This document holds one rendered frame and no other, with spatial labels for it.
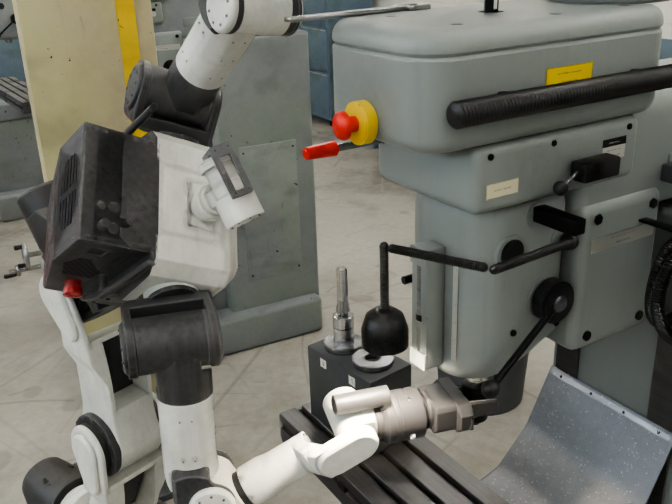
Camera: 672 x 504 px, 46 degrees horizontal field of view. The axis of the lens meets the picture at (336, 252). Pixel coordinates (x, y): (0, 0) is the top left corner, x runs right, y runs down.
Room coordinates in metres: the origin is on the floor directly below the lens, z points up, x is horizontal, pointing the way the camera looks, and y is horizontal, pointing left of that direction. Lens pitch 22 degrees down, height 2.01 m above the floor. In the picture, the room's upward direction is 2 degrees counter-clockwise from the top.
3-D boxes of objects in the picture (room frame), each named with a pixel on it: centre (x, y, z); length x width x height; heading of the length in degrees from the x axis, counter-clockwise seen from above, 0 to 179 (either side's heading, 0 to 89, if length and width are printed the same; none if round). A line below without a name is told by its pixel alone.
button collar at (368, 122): (1.08, -0.04, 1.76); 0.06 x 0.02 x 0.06; 31
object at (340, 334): (1.59, -0.01, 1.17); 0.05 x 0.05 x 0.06
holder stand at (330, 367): (1.55, -0.04, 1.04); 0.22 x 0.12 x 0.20; 38
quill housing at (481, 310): (1.20, -0.24, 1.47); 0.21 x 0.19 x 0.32; 31
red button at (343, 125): (1.07, -0.02, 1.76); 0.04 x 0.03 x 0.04; 31
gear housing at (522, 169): (1.22, -0.27, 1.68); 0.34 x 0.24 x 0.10; 121
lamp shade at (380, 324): (1.07, -0.07, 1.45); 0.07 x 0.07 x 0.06
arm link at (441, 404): (1.17, -0.15, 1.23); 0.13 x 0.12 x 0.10; 16
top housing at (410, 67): (1.21, -0.25, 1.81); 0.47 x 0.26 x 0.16; 121
